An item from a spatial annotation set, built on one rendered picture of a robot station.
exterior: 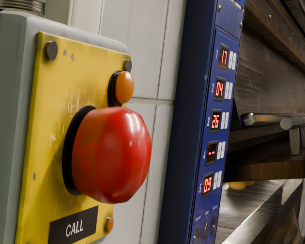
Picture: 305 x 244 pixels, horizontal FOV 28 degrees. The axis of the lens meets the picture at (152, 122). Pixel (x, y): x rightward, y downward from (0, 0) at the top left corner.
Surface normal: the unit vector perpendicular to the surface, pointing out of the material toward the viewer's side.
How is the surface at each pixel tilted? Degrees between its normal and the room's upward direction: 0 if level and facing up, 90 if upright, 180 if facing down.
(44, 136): 90
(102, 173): 103
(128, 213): 90
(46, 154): 90
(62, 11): 90
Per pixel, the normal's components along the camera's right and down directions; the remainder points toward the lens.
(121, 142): 0.62, -0.11
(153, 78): 0.94, 0.13
